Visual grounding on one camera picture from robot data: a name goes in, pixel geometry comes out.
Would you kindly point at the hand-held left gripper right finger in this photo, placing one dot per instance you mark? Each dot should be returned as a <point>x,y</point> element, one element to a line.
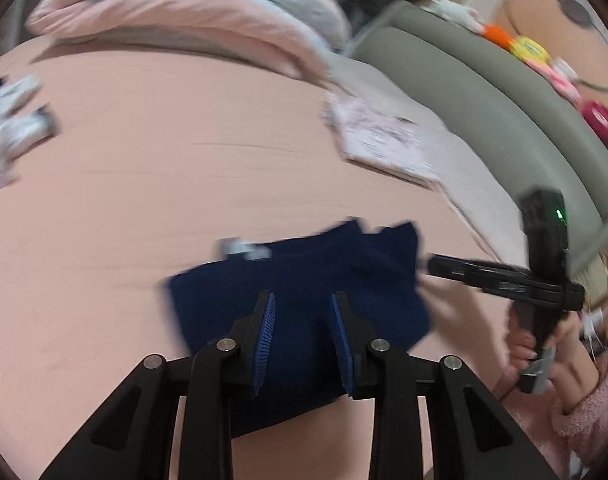
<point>344,345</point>

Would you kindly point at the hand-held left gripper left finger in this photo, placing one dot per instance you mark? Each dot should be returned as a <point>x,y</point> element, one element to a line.
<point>264,340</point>

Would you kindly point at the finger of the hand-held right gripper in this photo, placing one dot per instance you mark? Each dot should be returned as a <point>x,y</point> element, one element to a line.
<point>463,262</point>
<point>463,276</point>

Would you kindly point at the navy pants with white stripes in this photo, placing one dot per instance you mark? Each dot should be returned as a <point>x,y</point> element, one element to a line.
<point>304,270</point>

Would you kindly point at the person's right forearm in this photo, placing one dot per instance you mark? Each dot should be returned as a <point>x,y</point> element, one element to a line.
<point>588,400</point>

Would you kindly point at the person's right hand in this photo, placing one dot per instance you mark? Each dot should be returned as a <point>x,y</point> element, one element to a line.
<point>521,345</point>

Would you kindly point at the large beige pillow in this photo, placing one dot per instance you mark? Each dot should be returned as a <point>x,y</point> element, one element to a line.
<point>468,175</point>

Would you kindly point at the magenta plush toy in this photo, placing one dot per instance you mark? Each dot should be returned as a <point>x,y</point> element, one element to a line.
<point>601,120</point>

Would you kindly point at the pink printed folded pajamas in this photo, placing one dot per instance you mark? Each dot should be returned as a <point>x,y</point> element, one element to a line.
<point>378,135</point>

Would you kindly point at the person's right leg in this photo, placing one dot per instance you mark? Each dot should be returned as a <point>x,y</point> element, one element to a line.
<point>528,430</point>

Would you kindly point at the green padded headboard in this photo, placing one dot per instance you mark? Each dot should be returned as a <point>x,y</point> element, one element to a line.
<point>483,90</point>

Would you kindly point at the pink plush toy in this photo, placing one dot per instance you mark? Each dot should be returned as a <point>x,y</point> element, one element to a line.
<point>553,82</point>

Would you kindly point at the bed with pink sheet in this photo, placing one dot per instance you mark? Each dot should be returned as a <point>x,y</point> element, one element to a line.
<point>134,210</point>

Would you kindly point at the white cat plush toy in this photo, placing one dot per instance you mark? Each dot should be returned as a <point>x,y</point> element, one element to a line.
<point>564,69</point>

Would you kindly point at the yellow sponge plush toy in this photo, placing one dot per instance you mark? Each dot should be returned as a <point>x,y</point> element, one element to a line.
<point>529,49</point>

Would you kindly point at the orange carrot plush toy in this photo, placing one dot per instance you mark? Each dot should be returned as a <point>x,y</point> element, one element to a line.
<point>498,37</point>

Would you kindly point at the white rabbit plush toy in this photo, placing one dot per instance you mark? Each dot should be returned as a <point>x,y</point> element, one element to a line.
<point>453,10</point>

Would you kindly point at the white and navy jacket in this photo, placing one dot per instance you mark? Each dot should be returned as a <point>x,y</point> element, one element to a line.
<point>9,135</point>

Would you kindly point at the pink folded quilt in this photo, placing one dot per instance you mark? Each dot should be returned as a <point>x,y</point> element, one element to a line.
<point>184,10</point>

